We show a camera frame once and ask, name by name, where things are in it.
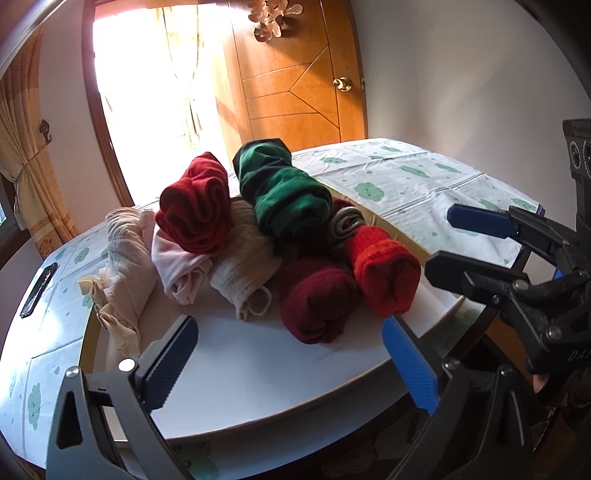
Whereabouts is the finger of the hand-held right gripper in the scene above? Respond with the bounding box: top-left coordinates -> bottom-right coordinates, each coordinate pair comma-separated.
447,204 -> 585,278
424,250 -> 561,342

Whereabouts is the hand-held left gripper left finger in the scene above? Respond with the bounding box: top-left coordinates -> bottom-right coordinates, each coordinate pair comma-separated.
44,314 -> 199,480

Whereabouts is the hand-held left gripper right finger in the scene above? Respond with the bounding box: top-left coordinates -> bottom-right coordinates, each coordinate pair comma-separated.
381,315 -> 536,480

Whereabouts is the bright red underwear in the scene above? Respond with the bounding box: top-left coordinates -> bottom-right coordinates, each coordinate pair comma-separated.
344,225 -> 422,318

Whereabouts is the shallow cardboard box tray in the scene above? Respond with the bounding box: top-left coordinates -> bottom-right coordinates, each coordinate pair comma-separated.
76,182 -> 467,450

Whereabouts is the pale pinkish white underwear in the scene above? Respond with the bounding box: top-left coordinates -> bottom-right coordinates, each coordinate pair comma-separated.
141,210 -> 215,305

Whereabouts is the beige wrinkled underwear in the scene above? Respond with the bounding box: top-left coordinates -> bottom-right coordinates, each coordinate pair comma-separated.
78,207 -> 158,357

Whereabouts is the dark maroon underwear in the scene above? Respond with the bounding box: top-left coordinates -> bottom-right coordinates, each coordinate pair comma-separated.
277,256 -> 365,344

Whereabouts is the cream dotted underwear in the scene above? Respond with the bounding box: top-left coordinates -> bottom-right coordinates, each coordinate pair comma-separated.
210,198 -> 283,321

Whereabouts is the white grey cloth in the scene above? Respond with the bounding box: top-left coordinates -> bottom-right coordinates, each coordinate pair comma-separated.
325,198 -> 365,259

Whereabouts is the crimson red underwear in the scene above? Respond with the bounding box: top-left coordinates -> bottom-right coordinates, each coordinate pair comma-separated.
154,152 -> 234,254

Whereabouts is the green and navy underwear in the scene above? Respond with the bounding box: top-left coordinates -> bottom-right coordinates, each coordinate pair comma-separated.
232,137 -> 333,240

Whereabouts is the person's right hand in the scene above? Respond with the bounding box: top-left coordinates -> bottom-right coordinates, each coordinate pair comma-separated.
531,373 -> 557,395

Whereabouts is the dark wooden dresser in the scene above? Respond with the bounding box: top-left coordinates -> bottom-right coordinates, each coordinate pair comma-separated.
175,240 -> 543,480

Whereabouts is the cloud print tablecloth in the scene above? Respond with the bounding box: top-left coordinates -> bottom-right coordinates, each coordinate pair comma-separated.
0,137 -> 543,480

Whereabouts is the black phone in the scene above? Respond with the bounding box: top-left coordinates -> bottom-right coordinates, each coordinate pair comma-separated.
21,262 -> 59,319

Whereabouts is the window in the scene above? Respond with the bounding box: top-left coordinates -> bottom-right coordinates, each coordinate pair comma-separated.
0,175 -> 24,268

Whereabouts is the yellow patterned curtain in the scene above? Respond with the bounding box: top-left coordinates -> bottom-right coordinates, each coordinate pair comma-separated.
0,69 -> 79,259

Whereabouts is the wooden door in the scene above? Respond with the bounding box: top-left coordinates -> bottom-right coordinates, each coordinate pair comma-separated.
222,0 -> 368,144

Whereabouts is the sheer door curtain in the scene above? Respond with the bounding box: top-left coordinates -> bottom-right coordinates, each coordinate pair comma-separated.
157,0 -> 232,153

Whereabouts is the gold door decoration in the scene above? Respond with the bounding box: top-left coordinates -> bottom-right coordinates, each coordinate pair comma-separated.
247,0 -> 304,42

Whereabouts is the brown wooden door frame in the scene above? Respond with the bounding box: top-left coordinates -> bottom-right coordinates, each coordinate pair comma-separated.
81,0 -> 137,206

